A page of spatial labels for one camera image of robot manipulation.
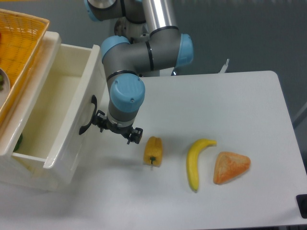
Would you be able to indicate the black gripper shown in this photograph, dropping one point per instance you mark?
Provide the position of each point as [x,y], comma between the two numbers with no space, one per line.
[125,129]

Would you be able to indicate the white top drawer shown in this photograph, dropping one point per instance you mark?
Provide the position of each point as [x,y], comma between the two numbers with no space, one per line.
[52,144]

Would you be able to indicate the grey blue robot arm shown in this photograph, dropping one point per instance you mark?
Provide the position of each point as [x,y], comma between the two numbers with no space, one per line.
[150,41]

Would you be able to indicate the white drawer cabinet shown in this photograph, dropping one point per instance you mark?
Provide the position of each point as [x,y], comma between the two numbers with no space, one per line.
[24,115]

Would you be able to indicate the yellow bell pepper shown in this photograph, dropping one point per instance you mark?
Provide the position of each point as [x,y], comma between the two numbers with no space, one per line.
[153,152]

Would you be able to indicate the yellow banana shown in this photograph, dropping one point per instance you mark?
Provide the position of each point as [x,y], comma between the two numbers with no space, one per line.
[192,161]

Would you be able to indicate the green bell pepper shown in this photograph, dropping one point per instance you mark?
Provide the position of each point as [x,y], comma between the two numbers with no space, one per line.
[19,141]

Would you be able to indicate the orange triangular bread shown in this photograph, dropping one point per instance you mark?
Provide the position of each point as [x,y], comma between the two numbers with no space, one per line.
[229,165]

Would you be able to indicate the white plate with grapes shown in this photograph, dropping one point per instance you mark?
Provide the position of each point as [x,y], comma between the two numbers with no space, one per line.
[5,87]

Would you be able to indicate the yellow woven basket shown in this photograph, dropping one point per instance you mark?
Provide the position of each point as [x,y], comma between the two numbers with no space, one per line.
[21,37]

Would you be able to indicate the black device at table edge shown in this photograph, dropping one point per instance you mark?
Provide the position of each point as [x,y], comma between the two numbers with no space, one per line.
[302,205]

